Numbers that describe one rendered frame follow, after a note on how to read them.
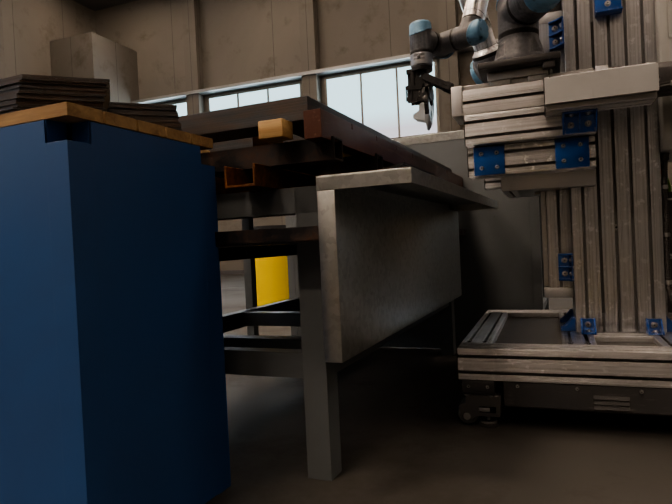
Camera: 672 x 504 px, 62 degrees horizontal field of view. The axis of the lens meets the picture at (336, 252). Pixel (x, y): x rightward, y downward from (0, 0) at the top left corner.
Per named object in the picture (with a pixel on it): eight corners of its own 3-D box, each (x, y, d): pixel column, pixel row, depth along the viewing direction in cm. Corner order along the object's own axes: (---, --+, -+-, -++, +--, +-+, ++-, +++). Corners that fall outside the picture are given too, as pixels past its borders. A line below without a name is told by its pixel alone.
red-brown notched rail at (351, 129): (304, 139, 118) (303, 110, 118) (454, 190, 267) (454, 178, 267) (321, 136, 117) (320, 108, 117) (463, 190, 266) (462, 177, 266)
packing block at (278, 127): (258, 139, 121) (257, 121, 121) (269, 142, 126) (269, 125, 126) (282, 136, 119) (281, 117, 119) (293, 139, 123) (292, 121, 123)
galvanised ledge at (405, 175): (316, 190, 113) (315, 176, 113) (448, 211, 233) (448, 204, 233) (411, 182, 105) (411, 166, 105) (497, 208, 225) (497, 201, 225)
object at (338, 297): (324, 362, 114) (316, 190, 113) (452, 295, 233) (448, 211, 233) (342, 363, 112) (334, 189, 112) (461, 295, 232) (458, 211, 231)
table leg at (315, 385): (308, 478, 129) (293, 187, 128) (318, 468, 135) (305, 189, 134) (331, 481, 127) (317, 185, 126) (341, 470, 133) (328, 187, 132)
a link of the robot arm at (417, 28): (437, 22, 189) (422, 15, 183) (438, 54, 189) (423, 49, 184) (418, 29, 195) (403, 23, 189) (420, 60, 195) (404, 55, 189)
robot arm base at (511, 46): (546, 70, 171) (545, 38, 170) (546, 56, 156) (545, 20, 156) (495, 78, 176) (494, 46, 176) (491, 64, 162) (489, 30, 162)
